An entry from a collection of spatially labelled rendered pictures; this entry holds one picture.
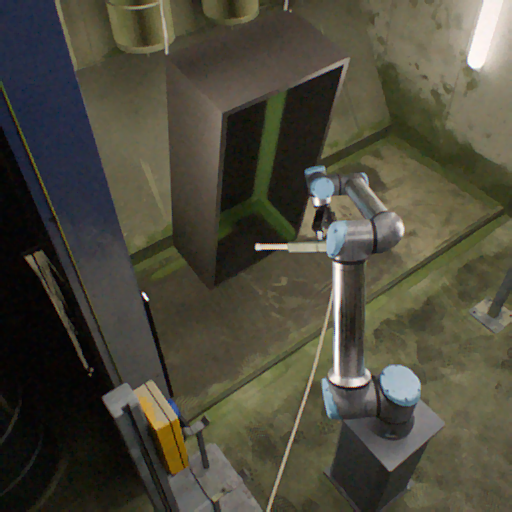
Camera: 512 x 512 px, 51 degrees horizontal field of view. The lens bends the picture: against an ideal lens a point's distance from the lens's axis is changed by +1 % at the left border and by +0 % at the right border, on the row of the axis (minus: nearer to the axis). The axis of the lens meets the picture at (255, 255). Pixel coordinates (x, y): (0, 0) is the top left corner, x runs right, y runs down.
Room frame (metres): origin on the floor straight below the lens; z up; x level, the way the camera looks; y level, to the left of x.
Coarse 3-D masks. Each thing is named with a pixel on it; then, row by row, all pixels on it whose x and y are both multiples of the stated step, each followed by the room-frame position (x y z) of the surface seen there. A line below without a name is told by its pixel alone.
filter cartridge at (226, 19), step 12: (204, 0) 3.14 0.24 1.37; (216, 0) 3.08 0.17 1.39; (228, 0) 3.08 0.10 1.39; (240, 0) 3.08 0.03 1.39; (252, 0) 3.13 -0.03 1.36; (204, 12) 3.16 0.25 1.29; (216, 12) 3.08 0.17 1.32; (228, 12) 3.09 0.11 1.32; (240, 12) 3.08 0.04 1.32; (252, 12) 3.13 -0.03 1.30; (228, 24) 3.05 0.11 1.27
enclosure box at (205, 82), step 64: (192, 64) 1.81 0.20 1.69; (256, 64) 1.84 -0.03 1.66; (320, 64) 1.87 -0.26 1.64; (192, 128) 1.74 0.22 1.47; (256, 128) 2.24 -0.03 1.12; (320, 128) 2.03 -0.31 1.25; (192, 192) 1.80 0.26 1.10; (256, 192) 2.37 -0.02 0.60; (192, 256) 1.87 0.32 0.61; (256, 256) 1.99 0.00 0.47
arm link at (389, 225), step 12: (348, 180) 1.73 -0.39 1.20; (360, 180) 1.71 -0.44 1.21; (348, 192) 1.66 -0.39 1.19; (360, 192) 1.57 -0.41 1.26; (372, 192) 1.57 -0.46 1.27; (360, 204) 1.49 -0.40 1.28; (372, 204) 1.44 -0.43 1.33; (372, 216) 1.36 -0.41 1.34; (384, 216) 1.29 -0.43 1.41; (396, 216) 1.30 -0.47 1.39; (384, 228) 1.22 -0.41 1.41; (396, 228) 1.24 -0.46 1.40; (384, 240) 1.19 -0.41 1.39; (396, 240) 1.22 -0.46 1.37
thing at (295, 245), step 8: (296, 240) 1.78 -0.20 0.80; (304, 240) 1.76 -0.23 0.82; (312, 240) 1.75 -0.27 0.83; (256, 248) 1.82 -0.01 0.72; (264, 248) 1.81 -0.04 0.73; (272, 248) 1.79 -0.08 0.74; (280, 248) 1.77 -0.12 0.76; (288, 248) 1.75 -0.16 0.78; (296, 248) 1.73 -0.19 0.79; (304, 248) 1.72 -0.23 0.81; (312, 248) 1.71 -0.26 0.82; (320, 248) 1.69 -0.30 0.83
